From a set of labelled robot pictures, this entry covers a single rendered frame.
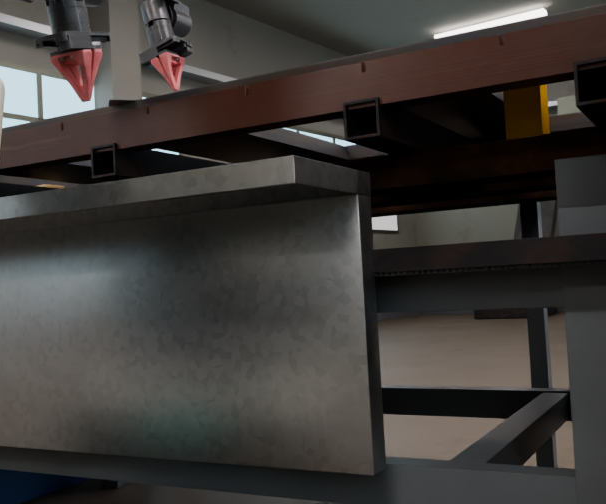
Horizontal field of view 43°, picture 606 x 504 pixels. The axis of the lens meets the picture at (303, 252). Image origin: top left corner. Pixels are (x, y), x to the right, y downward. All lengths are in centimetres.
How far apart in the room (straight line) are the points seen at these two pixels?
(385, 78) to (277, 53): 737
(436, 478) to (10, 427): 70
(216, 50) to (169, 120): 642
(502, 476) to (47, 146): 87
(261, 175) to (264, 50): 737
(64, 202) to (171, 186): 17
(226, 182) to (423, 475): 48
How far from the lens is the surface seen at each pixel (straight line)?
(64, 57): 126
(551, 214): 938
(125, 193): 97
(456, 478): 107
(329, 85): 106
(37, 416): 133
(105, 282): 121
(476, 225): 1019
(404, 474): 109
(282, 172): 84
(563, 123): 166
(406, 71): 102
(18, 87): 597
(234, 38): 786
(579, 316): 99
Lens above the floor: 55
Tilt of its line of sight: 2 degrees up
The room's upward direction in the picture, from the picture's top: 3 degrees counter-clockwise
